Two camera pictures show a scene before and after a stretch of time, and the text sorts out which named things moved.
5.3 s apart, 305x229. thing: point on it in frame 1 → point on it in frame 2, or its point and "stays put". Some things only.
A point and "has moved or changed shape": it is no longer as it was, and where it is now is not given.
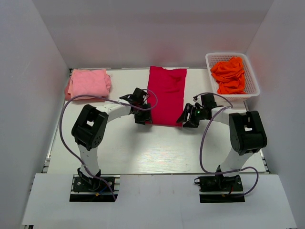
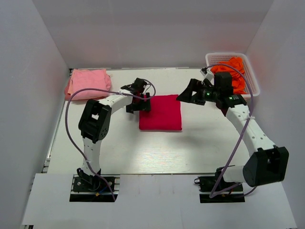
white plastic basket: (251, 86) stays put
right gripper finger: (185, 115) → (193, 93)
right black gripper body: (197, 115) → (210, 94)
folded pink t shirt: (94, 82) stays put
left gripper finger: (145, 117) → (147, 102)
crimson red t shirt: (169, 85) has moved or changed shape
